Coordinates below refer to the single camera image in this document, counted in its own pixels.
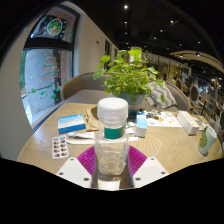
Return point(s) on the grey curved sofa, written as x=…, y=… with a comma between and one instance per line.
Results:
x=80, y=91

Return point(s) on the green potted plant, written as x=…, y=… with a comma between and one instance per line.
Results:
x=128, y=76

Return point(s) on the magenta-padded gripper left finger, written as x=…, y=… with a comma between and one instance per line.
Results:
x=75, y=171

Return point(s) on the flat blue white box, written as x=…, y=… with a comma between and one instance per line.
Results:
x=71, y=123

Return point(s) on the group of dining chairs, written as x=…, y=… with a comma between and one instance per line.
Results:
x=194, y=93

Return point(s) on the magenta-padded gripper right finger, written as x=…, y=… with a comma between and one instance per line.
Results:
x=150, y=170

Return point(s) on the white tissue box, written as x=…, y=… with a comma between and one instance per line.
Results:
x=187, y=121

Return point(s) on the printed paper sheet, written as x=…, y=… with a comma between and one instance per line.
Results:
x=168, y=120

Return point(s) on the window with holiday stickers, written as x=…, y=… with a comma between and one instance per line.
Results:
x=45, y=76

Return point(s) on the white tube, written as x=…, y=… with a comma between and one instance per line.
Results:
x=80, y=135

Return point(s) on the clear white-capped water bottle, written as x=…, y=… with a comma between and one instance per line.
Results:
x=111, y=156

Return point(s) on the white mug with green leaf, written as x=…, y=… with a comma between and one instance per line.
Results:
x=206, y=141

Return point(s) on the small white blue carton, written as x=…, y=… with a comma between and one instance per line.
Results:
x=141, y=125

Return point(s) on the ceiling spot lights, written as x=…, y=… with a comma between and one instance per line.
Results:
x=125, y=6

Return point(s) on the pill blister pack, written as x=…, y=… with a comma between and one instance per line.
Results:
x=60, y=146

